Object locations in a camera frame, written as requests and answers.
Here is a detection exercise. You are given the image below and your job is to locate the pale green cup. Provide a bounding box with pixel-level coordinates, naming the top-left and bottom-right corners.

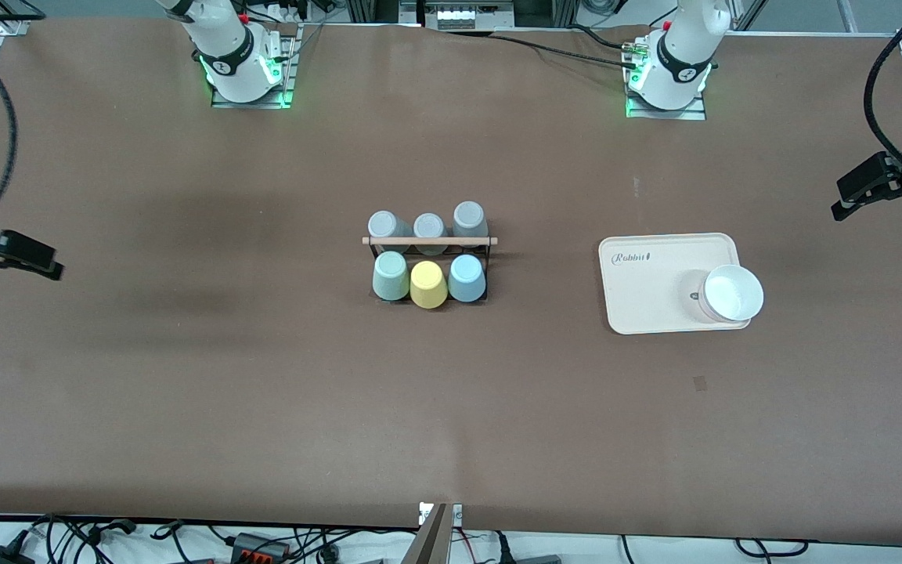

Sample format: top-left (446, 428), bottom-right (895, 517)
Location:
top-left (373, 251), bottom-right (411, 302)

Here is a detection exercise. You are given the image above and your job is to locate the light blue cup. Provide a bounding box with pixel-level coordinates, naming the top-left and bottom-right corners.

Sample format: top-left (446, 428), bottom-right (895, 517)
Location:
top-left (447, 255), bottom-right (487, 304)

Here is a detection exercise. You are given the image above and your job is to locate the white bowl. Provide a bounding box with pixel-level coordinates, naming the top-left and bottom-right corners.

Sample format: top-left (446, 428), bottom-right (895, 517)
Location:
top-left (698, 264), bottom-right (765, 324)

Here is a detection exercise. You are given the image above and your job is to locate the beige plastic tray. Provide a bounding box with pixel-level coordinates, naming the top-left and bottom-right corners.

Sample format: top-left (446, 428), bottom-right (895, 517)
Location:
top-left (598, 233), bottom-right (753, 336)

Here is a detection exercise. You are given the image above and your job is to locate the grey cup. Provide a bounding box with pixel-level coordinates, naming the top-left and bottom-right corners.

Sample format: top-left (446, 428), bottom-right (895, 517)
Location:
top-left (367, 210), bottom-right (413, 255)
top-left (452, 201), bottom-right (489, 250)
top-left (413, 212), bottom-right (448, 255)

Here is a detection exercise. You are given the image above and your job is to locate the black red connector block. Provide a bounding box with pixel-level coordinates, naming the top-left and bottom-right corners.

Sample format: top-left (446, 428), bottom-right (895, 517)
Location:
top-left (230, 533), bottom-right (289, 562)

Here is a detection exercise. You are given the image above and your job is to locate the yellow cup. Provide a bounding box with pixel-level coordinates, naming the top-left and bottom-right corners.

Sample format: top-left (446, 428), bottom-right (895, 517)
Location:
top-left (408, 260), bottom-right (449, 309)

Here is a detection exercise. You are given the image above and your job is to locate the white power strip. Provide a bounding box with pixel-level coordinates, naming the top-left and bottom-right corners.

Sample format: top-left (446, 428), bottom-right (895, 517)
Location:
top-left (435, 6), bottom-right (514, 31)

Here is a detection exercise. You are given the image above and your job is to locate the black cable on table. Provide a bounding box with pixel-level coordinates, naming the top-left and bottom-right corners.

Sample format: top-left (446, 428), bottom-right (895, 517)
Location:
top-left (490, 33), bottom-right (640, 70)

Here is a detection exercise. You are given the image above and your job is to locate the black cable loop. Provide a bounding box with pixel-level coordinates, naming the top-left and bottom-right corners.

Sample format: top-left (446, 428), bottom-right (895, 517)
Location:
top-left (735, 538), bottom-right (808, 559)

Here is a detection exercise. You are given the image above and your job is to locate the black wire cup rack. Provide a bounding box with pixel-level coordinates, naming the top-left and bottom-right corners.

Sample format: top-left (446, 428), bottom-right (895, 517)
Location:
top-left (363, 233), bottom-right (499, 304)

